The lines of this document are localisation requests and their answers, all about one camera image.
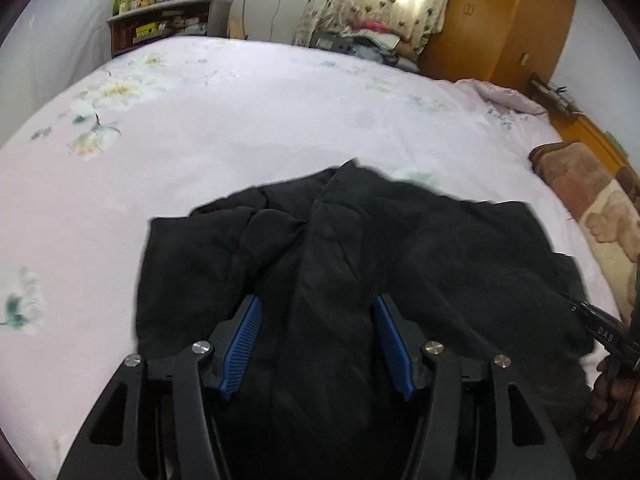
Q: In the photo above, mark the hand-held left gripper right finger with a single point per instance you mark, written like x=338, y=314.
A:
x=395, y=351

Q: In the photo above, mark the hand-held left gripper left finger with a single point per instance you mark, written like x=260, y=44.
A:
x=242, y=346

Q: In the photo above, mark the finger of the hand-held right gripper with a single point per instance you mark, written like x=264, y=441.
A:
x=585, y=312

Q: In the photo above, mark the black puffer jacket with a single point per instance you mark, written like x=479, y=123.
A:
x=450, y=260

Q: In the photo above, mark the pile of clothes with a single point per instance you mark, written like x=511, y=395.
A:
x=372, y=42

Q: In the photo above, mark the person's right hand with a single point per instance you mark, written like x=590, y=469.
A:
x=627, y=400

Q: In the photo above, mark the brown bear-pattern pillow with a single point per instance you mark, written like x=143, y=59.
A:
x=612, y=240

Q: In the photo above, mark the brown plush blanket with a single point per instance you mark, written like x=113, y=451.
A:
x=565, y=165

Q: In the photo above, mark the wooden headboard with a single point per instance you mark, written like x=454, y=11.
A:
x=595, y=142

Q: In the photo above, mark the bed with pink floral sheet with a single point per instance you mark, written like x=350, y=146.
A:
x=200, y=135

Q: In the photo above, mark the wooden wardrobe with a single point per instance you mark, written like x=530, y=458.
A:
x=495, y=20

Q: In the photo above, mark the black electronics box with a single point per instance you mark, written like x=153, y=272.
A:
x=329, y=41

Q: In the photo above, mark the cluttered shelf unit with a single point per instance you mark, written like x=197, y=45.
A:
x=165, y=22

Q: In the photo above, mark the heart print curtain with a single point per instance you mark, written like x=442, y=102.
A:
x=380, y=0

